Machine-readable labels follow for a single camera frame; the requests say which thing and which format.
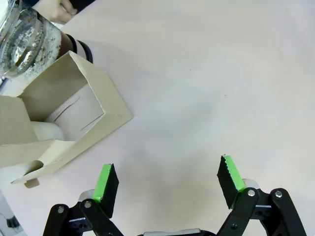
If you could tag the person's bare hand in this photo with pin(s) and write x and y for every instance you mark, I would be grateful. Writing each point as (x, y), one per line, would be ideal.
(60, 11)

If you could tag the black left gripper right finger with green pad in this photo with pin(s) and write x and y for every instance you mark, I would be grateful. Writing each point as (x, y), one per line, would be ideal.
(230, 182)

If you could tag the clear glass pitcher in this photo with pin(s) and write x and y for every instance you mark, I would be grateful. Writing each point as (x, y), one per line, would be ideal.
(24, 41)

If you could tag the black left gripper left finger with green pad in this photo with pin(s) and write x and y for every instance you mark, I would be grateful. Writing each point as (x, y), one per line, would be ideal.
(108, 186)

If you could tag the brown cardboard cup carrier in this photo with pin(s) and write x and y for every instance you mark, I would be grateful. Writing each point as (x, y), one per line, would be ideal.
(103, 103)

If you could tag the white paper cup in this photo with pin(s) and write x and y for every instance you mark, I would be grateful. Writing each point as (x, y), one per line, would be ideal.
(48, 131)

